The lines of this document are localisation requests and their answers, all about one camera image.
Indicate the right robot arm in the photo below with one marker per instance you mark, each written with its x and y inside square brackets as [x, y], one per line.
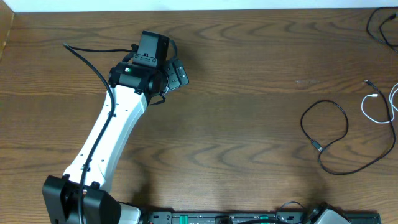
[325, 215]

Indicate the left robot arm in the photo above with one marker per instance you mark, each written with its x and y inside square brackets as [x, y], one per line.
[82, 193]

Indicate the cardboard box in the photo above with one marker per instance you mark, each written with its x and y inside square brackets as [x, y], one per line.
[6, 21]

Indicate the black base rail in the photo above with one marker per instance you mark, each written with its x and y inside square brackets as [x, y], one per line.
[287, 216]

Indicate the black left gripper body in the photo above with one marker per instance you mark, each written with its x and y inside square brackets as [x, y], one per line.
[174, 79]

